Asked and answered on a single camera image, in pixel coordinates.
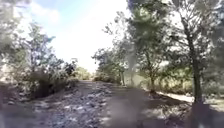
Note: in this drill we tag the wood of tall trees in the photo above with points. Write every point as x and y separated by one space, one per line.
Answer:
146 33

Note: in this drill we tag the grey gravel dirt path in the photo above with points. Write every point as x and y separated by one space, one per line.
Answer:
83 106

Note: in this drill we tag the pale sandy ground strip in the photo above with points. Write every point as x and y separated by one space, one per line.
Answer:
180 97

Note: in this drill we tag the trees and bushes thicket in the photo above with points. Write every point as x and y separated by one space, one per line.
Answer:
36 63

